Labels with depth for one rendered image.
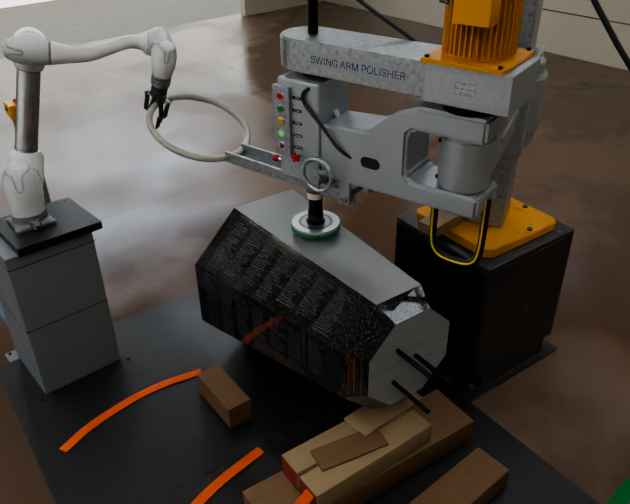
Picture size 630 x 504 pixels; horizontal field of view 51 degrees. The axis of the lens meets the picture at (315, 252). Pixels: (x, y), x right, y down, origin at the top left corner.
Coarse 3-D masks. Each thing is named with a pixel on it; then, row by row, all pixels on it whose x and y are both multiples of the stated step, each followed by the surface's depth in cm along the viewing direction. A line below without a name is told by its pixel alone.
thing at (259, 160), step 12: (228, 156) 297; (240, 156) 293; (252, 156) 303; (264, 156) 300; (252, 168) 292; (264, 168) 287; (276, 168) 283; (288, 180) 282; (300, 180) 278; (336, 180) 281; (324, 192) 273; (336, 192) 270
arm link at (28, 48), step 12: (24, 36) 274; (36, 36) 277; (12, 48) 269; (24, 48) 270; (36, 48) 271; (48, 48) 273; (12, 60) 273; (24, 60) 273; (36, 60) 273; (48, 60) 275
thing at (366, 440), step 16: (400, 400) 285; (352, 416) 277; (368, 416) 277; (384, 416) 277; (368, 432) 270; (320, 448) 264; (336, 448) 263; (352, 448) 263; (368, 448) 263; (320, 464) 257; (336, 464) 257
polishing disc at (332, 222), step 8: (296, 216) 296; (304, 216) 296; (328, 216) 296; (336, 216) 295; (296, 224) 290; (304, 224) 290; (328, 224) 289; (336, 224) 289; (304, 232) 284; (312, 232) 284; (320, 232) 284; (328, 232) 285
